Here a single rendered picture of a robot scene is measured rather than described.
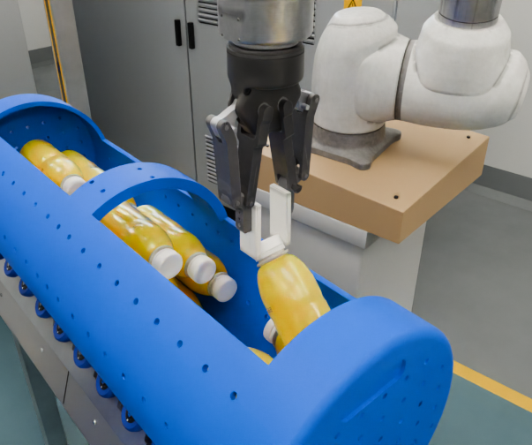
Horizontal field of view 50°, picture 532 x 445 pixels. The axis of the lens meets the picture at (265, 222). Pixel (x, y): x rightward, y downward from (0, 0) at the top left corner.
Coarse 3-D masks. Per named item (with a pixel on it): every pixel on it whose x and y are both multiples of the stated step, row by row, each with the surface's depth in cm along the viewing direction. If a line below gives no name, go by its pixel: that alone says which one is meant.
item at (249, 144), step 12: (264, 108) 55; (264, 120) 56; (240, 132) 59; (264, 132) 57; (240, 144) 59; (252, 144) 57; (264, 144) 57; (240, 156) 59; (252, 156) 58; (240, 168) 60; (252, 168) 58; (240, 180) 60; (252, 180) 59; (252, 192) 60; (252, 204) 60
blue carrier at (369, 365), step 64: (0, 128) 105; (64, 128) 113; (0, 192) 86; (64, 192) 77; (128, 192) 74; (192, 192) 81; (64, 256) 71; (128, 256) 65; (64, 320) 72; (128, 320) 61; (192, 320) 56; (256, 320) 85; (320, 320) 52; (384, 320) 52; (128, 384) 60; (192, 384) 53; (256, 384) 49; (320, 384) 47; (384, 384) 52; (448, 384) 62
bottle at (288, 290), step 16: (272, 256) 64; (288, 256) 65; (272, 272) 64; (288, 272) 63; (304, 272) 64; (272, 288) 63; (288, 288) 63; (304, 288) 63; (272, 304) 64; (288, 304) 63; (304, 304) 63; (320, 304) 64; (288, 320) 63; (304, 320) 62; (288, 336) 63
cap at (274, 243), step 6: (276, 234) 66; (264, 240) 65; (270, 240) 65; (276, 240) 65; (264, 246) 64; (270, 246) 64; (276, 246) 65; (282, 246) 65; (264, 252) 64; (270, 252) 64
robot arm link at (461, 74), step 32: (448, 0) 95; (480, 0) 93; (448, 32) 97; (480, 32) 95; (416, 64) 103; (448, 64) 98; (480, 64) 97; (512, 64) 99; (416, 96) 104; (448, 96) 102; (480, 96) 100; (512, 96) 100; (448, 128) 108; (480, 128) 106
